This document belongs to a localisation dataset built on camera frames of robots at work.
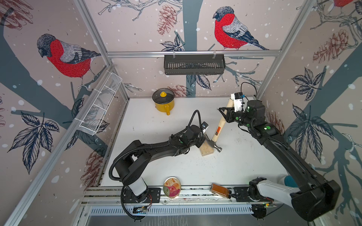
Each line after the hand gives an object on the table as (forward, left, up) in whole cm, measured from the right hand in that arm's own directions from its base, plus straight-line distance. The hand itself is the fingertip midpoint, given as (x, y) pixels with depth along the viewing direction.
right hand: (221, 106), depth 74 cm
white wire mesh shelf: (-7, +75, -10) cm, 76 cm away
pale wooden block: (-12, +6, -28) cm, 31 cm away
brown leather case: (-35, 0, -28) cm, 45 cm away
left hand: (-4, +7, -19) cm, 20 cm away
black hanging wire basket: (+44, +14, -1) cm, 46 cm away
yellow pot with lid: (+25, +38, -20) cm, 49 cm away
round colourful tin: (-34, +26, -27) cm, 50 cm away
